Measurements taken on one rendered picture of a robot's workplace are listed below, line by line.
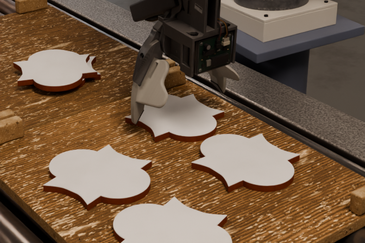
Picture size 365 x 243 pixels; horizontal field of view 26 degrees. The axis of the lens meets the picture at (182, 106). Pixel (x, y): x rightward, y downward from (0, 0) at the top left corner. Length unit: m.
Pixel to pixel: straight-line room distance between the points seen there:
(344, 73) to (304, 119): 2.39
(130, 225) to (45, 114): 0.31
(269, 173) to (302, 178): 0.04
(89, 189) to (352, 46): 2.98
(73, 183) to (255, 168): 0.22
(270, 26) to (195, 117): 0.48
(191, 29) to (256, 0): 0.59
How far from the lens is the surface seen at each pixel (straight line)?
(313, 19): 1.58
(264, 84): 1.24
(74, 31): 1.39
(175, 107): 1.09
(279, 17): 1.52
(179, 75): 1.17
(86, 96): 1.15
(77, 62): 1.22
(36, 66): 1.21
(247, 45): 1.50
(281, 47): 1.49
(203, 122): 1.06
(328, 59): 3.65
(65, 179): 0.94
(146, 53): 0.99
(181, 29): 0.97
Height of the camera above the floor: 1.44
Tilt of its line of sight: 27 degrees down
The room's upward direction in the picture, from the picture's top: straight up
